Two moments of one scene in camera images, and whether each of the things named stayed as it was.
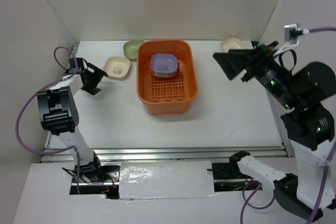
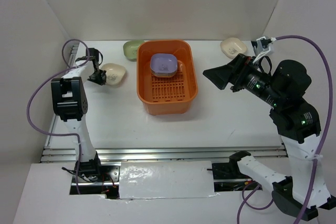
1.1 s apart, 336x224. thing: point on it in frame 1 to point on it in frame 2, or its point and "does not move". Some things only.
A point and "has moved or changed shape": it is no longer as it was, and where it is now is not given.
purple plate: (163, 63) does not move
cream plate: (117, 67) has moved or changed shape
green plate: (130, 48) does not move
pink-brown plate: (164, 75) does not move
